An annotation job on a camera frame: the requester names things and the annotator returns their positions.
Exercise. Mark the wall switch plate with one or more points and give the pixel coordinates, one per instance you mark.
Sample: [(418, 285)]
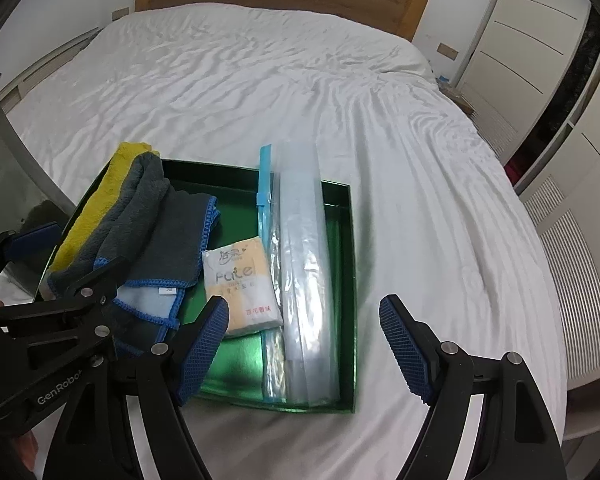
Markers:
[(120, 14), (448, 51)]

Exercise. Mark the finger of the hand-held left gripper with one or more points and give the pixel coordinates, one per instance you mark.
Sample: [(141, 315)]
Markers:
[(35, 242), (87, 280)]

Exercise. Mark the white bed duvet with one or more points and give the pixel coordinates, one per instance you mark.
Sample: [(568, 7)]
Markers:
[(230, 85)]

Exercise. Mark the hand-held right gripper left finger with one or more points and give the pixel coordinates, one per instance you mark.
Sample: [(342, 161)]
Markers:
[(205, 345)]

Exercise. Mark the white wardrobe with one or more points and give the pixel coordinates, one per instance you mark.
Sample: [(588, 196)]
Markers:
[(530, 35)]

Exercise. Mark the tissue packet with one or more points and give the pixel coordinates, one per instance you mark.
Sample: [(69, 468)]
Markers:
[(240, 280)]

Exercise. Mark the yellow towel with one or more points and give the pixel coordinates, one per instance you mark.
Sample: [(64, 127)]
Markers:
[(105, 185)]

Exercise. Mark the clear zip bag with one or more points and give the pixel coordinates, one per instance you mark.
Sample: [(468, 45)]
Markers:
[(305, 260)]

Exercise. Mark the green shallow box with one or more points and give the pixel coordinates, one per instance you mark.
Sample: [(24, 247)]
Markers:
[(235, 360)]

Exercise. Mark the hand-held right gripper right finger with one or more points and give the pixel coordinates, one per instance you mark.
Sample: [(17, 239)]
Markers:
[(405, 350)]

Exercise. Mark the grey towel with blue edge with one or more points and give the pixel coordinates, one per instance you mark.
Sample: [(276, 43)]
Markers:
[(155, 230)]

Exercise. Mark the wooden nightstand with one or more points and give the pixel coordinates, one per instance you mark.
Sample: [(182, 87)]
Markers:
[(457, 97)]

